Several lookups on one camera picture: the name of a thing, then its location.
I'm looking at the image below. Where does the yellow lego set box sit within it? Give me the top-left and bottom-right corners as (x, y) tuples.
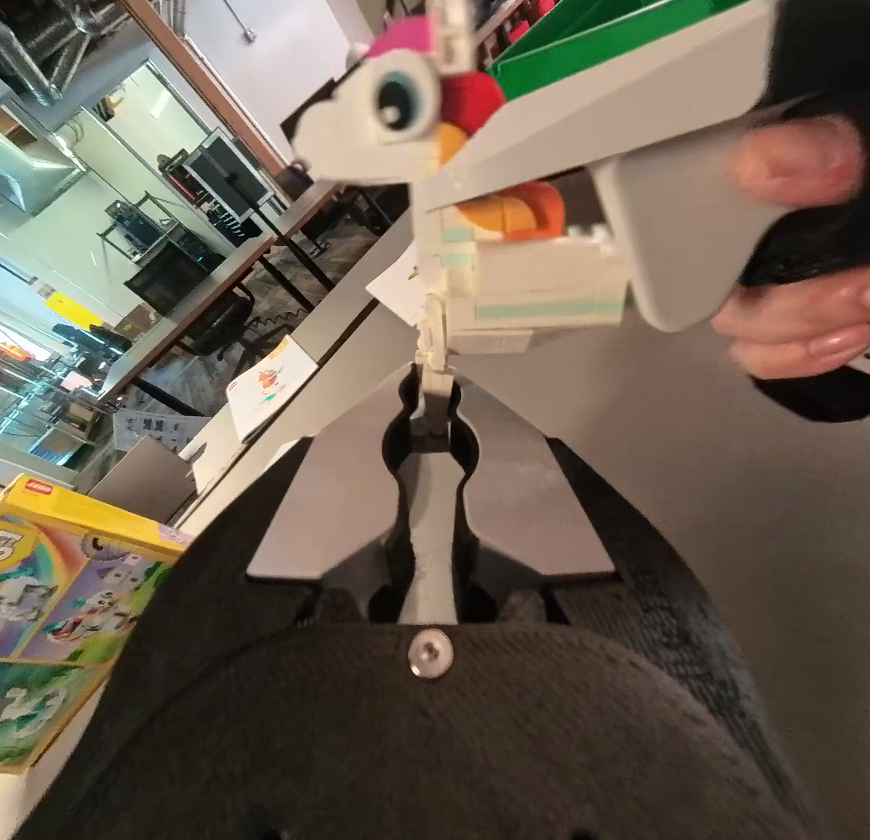
(0, 473), (194, 776)

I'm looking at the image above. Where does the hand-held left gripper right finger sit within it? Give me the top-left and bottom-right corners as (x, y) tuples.
(453, 377), (621, 621)

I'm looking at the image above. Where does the person's right hand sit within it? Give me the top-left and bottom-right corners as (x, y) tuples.
(712, 123), (870, 380)

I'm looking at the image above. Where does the instruction booklet orange animal cover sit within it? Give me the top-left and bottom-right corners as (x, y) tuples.
(227, 333), (320, 443)

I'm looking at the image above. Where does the white lego unicorn model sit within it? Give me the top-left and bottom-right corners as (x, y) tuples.
(282, 0), (629, 450)

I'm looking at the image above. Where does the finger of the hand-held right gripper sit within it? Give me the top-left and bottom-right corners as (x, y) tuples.
(423, 0), (794, 213)

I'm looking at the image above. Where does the black office chair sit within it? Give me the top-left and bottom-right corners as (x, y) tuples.
(184, 288), (273, 362)

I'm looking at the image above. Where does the grey printed paper sheet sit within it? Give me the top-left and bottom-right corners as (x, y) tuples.
(112, 405), (199, 462)

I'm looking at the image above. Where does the black equipment case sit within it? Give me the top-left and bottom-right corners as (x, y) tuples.
(182, 128), (276, 226)

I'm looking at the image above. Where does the green plastic bin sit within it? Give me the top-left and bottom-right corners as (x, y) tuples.
(489, 0), (789, 100)

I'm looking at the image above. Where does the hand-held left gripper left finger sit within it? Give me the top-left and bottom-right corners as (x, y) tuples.
(245, 366), (417, 621)

